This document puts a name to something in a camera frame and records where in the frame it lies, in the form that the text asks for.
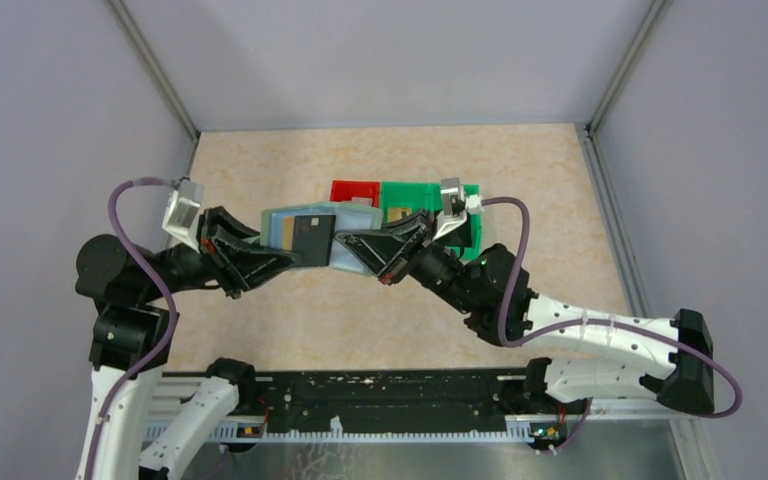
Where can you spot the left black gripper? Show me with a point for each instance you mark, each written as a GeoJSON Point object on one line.
{"type": "Point", "coordinates": [236, 268]}

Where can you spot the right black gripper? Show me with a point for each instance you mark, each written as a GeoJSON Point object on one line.
{"type": "Point", "coordinates": [390, 252]}

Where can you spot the grey-green card holder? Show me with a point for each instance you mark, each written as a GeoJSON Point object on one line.
{"type": "Point", "coordinates": [350, 216]}

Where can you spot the gold credit card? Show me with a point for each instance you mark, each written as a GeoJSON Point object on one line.
{"type": "Point", "coordinates": [287, 232]}

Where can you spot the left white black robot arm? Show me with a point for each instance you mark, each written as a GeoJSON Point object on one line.
{"type": "Point", "coordinates": [133, 290]}

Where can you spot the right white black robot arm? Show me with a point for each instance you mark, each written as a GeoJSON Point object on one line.
{"type": "Point", "coordinates": [668, 360]}

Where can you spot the gold card in green bin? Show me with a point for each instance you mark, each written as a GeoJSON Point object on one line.
{"type": "Point", "coordinates": [397, 213]}

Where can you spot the white cards in red bin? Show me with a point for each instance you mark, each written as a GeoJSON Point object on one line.
{"type": "Point", "coordinates": [362, 201]}

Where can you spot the middle green plastic bin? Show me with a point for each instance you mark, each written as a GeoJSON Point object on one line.
{"type": "Point", "coordinates": [406, 194]}

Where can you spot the green plastic bin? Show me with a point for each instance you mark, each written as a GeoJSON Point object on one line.
{"type": "Point", "coordinates": [466, 241]}
{"type": "Point", "coordinates": [406, 194]}

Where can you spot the right green plastic bin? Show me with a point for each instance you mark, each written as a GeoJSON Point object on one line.
{"type": "Point", "coordinates": [466, 241]}

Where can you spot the red plastic bin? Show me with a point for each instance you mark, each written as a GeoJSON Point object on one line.
{"type": "Point", "coordinates": [345, 190]}

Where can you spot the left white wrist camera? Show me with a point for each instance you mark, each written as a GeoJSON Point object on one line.
{"type": "Point", "coordinates": [180, 218]}

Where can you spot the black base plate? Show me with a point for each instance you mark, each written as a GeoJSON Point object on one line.
{"type": "Point", "coordinates": [431, 401]}

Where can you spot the left corner aluminium post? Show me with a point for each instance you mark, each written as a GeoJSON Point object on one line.
{"type": "Point", "coordinates": [152, 66]}

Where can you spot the corner aluminium post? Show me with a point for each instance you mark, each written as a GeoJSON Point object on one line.
{"type": "Point", "coordinates": [654, 15]}
{"type": "Point", "coordinates": [152, 66]}

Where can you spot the right side aluminium rail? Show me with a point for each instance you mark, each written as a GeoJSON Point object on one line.
{"type": "Point", "coordinates": [619, 241]}

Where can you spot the white toothed cable duct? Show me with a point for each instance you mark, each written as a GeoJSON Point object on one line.
{"type": "Point", "coordinates": [231, 432]}

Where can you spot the right corner aluminium post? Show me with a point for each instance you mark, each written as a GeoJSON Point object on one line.
{"type": "Point", "coordinates": [654, 15]}

